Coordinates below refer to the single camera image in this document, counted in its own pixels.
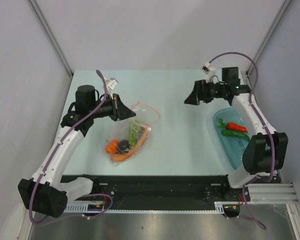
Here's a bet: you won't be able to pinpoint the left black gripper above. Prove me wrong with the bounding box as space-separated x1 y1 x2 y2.
89 93 136 122

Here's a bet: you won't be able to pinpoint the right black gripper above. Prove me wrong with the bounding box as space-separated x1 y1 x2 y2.
184 78 227 106

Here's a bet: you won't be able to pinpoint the clear zip top bag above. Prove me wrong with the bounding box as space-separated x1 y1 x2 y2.
104 101 161 165

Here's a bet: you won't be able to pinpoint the dark purple toy fruit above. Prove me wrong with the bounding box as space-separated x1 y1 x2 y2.
117 139 131 154

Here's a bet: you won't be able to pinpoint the orange toy pumpkin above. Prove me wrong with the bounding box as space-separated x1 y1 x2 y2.
105 139 120 155

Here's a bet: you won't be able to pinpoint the red toy carrot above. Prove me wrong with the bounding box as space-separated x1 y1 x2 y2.
217 118 248 133

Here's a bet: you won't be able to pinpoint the green toy chili pepper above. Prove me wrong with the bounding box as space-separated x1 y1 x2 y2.
221 129 250 141

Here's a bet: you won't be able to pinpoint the green toy grapes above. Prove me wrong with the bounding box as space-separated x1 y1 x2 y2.
127 120 144 150

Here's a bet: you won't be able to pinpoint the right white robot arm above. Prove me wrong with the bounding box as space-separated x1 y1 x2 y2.
184 62 289 201

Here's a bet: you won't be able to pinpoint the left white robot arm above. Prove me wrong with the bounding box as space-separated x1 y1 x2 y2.
17 85 136 218

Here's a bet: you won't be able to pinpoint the blue plastic food tray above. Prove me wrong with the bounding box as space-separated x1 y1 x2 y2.
213 107 249 170

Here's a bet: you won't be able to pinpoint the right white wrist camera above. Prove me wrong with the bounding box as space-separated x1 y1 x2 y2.
201 62 216 83

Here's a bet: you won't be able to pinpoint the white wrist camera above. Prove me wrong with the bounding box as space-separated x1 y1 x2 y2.
105 78 119 99
201 62 216 83

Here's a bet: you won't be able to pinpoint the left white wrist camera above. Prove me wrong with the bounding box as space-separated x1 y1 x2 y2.
105 78 119 99

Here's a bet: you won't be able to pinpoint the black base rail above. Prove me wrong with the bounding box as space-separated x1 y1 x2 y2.
61 174 283 217

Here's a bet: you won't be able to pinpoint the white slotted cable duct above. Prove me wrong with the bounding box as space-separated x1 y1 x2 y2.
64 202 225 215

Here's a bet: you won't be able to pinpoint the aluminium frame profile right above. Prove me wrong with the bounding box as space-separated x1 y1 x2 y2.
242 69 300 240

